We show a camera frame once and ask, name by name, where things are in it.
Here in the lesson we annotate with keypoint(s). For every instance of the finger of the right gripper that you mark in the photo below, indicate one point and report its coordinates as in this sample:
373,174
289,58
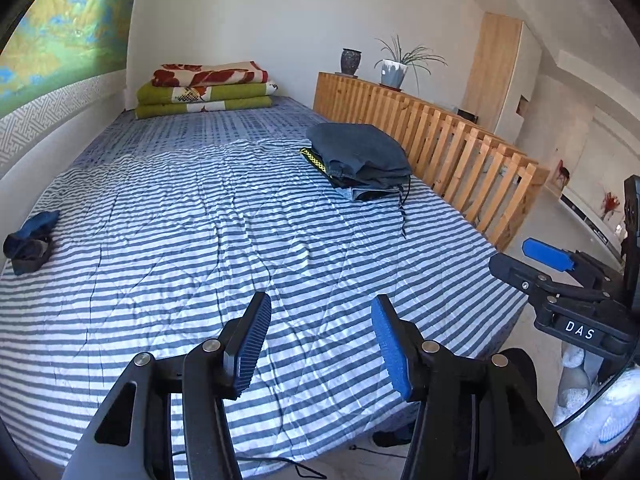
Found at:
555,258

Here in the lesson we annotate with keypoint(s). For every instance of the dark ceramic vase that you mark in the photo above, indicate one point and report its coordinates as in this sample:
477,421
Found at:
350,61

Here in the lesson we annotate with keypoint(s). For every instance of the wooden cabinet door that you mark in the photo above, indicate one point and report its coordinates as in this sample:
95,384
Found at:
492,68

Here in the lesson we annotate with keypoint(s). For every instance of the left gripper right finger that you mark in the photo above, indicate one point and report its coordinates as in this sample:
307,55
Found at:
477,418

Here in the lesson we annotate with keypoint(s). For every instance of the landscape wall tapestry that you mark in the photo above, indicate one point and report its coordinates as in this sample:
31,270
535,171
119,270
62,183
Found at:
63,56

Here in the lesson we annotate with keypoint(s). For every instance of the potted spider plant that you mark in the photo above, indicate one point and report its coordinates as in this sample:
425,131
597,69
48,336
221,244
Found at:
397,61

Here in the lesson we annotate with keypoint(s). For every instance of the white gloved right hand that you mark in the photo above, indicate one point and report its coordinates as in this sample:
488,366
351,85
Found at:
592,418

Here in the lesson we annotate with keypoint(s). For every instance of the green folded blanket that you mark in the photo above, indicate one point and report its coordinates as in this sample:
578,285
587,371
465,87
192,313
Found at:
156,101

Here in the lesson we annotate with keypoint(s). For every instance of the folded dark clothes pile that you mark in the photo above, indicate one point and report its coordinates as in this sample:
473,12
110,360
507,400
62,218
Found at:
360,161

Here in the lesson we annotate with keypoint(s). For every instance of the wooden slat railing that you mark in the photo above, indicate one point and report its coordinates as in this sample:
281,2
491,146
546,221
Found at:
492,183

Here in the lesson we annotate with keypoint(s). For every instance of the red cream folded blanket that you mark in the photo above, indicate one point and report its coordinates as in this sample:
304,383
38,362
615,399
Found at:
198,75

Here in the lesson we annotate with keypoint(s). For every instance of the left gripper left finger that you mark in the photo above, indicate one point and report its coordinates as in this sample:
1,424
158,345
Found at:
161,409

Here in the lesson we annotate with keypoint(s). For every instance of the blue black striped underwear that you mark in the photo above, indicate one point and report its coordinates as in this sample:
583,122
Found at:
31,247

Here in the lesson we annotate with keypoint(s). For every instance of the striped blue white quilt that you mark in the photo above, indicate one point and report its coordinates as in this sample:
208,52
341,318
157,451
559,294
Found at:
167,228

